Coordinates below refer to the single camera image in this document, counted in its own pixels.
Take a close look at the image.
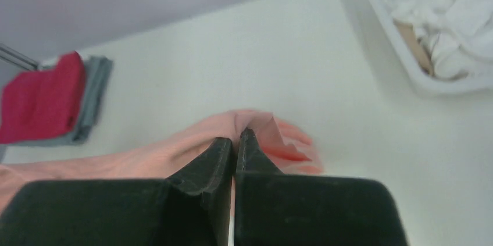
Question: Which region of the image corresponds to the crumpled white t shirt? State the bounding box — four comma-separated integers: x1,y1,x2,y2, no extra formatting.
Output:
381,0,492,80

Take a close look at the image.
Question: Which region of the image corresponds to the white plastic laundry basket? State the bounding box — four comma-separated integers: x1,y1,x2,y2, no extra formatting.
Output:
367,0,492,96

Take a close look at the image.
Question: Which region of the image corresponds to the folded red t shirt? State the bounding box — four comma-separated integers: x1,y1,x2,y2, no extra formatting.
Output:
1,51,86,144

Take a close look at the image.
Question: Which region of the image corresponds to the salmon pink t shirt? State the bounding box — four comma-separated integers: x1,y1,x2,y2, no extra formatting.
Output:
1,109,324,210

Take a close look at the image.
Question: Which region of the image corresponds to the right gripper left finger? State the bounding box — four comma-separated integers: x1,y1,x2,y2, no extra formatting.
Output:
1,138,233,245

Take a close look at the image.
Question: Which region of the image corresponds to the folded grey blue t shirt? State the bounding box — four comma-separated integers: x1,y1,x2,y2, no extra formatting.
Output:
12,56,113,147

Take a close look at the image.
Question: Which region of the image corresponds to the beige garment in basket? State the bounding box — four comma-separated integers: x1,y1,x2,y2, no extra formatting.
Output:
394,21,434,77

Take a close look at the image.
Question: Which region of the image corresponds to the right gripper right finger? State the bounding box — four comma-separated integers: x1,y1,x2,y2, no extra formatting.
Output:
234,129,408,245

